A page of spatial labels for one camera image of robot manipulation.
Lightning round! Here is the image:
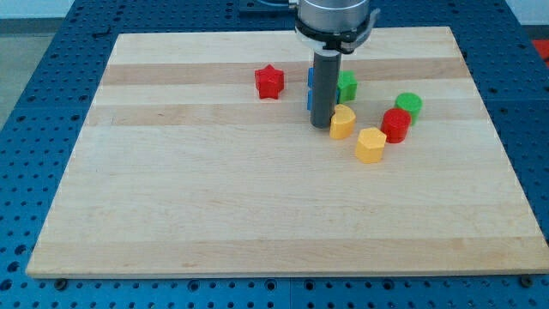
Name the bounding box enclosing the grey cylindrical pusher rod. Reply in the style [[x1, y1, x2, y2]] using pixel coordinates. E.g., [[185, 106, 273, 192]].
[[310, 54, 341, 129]]

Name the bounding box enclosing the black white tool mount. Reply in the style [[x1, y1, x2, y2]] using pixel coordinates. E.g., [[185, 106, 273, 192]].
[[295, 9, 380, 57]]

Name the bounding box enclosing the green star block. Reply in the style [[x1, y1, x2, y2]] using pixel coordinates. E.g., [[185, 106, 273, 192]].
[[337, 70, 358, 103]]

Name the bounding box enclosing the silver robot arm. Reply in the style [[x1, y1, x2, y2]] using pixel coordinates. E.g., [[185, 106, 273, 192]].
[[294, 0, 381, 129]]

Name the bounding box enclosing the red star block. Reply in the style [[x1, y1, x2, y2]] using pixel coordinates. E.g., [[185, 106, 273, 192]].
[[254, 64, 285, 99]]

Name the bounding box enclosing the blue block upper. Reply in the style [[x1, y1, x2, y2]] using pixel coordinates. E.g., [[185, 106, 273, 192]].
[[307, 67, 314, 88]]

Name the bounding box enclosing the blue block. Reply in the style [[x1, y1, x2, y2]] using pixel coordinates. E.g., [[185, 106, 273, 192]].
[[306, 89, 312, 111], [307, 67, 314, 88]]

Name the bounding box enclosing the blue block lower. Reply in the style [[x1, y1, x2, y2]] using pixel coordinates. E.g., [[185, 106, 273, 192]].
[[306, 89, 312, 111]]

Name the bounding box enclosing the yellow half-round block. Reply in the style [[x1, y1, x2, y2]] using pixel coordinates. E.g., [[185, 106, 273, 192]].
[[329, 104, 356, 140]]

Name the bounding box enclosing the yellow hexagon block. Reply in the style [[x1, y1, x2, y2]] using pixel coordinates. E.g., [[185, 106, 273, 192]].
[[355, 127, 387, 164]]

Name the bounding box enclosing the red cylinder block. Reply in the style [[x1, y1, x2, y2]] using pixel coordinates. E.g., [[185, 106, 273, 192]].
[[381, 108, 412, 143]]

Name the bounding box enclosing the green cylinder block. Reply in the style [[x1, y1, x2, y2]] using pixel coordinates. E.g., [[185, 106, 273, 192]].
[[395, 92, 423, 125]]

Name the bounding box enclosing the wooden board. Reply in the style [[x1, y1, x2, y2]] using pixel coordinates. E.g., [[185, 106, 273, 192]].
[[27, 27, 548, 279]]

